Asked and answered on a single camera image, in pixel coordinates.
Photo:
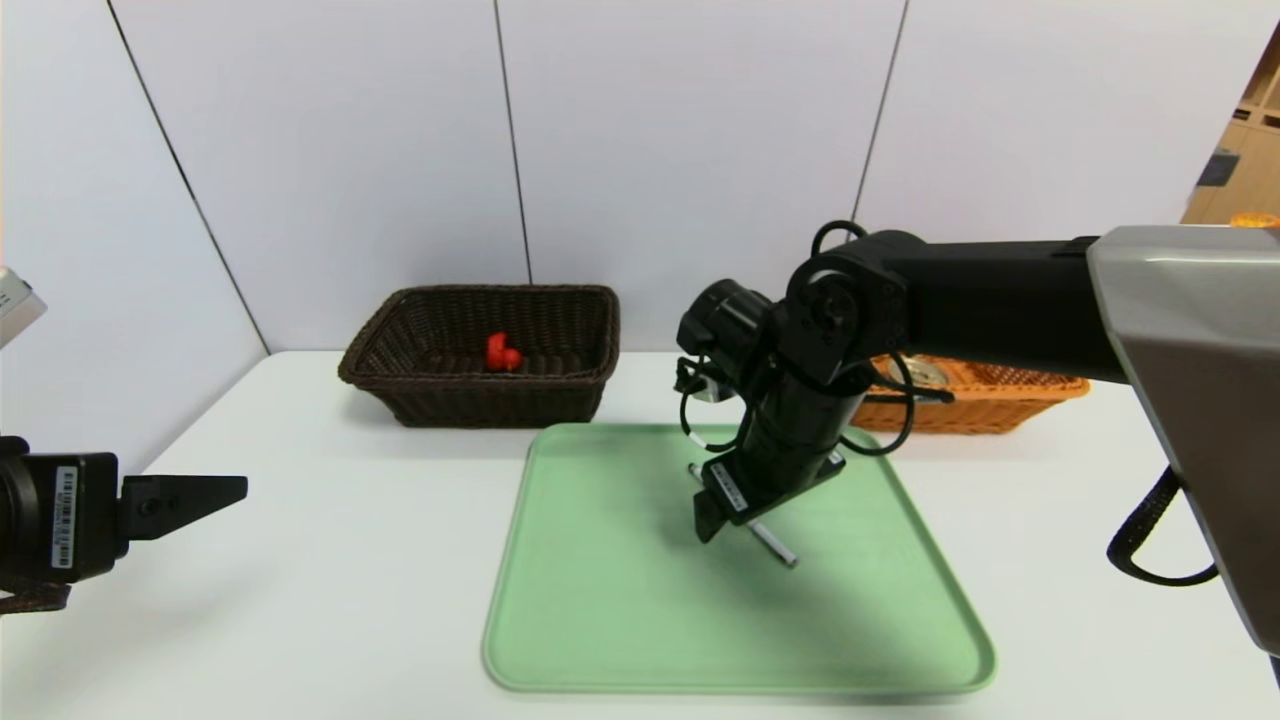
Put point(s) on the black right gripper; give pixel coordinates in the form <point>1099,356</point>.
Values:
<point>738,490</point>

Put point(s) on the red rubber duck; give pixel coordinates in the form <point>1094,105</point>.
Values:
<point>497,352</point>

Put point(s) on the dark brown wicker basket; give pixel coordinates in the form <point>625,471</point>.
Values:
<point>480,400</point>

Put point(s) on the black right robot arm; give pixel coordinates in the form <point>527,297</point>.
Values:
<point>1000,300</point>

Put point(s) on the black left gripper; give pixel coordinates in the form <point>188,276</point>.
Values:
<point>72,518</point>

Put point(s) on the light green plastic tray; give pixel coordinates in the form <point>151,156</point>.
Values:
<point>620,620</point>

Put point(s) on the gold pull-tab tin can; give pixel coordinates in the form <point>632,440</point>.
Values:
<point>925,372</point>

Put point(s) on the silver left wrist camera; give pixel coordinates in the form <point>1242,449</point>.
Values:
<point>18,305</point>

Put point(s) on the small orange woven basket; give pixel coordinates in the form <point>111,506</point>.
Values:
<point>1255,220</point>

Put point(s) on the wooden shelf unit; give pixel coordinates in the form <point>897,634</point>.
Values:
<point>1250,130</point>

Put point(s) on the orange wicker basket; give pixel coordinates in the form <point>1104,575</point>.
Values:
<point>1000,400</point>

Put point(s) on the white pen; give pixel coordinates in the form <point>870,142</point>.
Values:
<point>780,552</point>

